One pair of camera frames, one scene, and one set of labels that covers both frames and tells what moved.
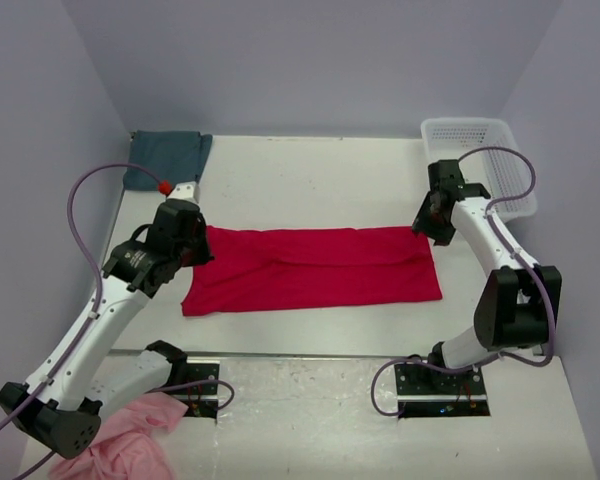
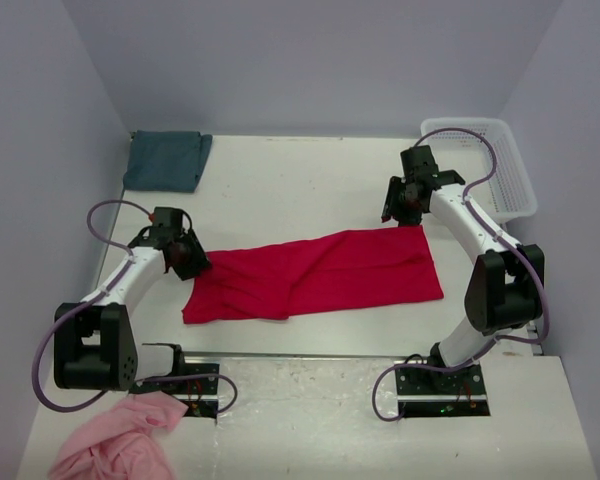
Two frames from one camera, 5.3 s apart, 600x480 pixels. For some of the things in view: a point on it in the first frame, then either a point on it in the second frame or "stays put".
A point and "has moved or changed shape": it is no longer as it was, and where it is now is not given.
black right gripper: x=428 y=221 to x=397 y=201
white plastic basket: x=488 y=155 stays put
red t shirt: x=261 y=268 has moved or changed shape
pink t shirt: x=127 y=447 stays put
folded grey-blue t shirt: x=160 y=158 stays put
